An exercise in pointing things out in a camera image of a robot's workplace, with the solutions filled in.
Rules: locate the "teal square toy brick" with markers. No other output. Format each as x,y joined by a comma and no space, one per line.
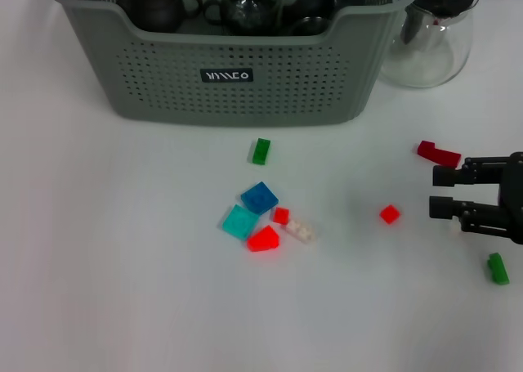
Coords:
239,222

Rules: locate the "grey-green perforated storage bin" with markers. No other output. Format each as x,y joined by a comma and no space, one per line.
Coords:
286,94

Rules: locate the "green notched toy brick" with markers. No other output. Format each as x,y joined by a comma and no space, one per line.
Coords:
499,270

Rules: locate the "green rectangular toy brick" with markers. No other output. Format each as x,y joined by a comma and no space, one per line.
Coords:
260,151

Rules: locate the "dark red long brick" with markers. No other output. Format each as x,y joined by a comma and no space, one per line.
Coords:
439,154

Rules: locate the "dark clay teapot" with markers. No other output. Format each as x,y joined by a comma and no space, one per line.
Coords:
157,8

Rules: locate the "white rectangular studded brick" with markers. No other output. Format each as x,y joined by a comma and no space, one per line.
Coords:
301,230

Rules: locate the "small red square brick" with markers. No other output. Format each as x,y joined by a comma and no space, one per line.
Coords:
281,215
390,214

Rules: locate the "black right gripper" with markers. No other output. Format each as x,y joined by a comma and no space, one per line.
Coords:
515,196

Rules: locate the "red sloped toy brick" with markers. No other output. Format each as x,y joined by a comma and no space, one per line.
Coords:
263,239

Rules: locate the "blue square toy brick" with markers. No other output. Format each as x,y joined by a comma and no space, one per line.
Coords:
259,197

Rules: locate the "round glass pitcher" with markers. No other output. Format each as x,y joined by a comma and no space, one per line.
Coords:
429,57

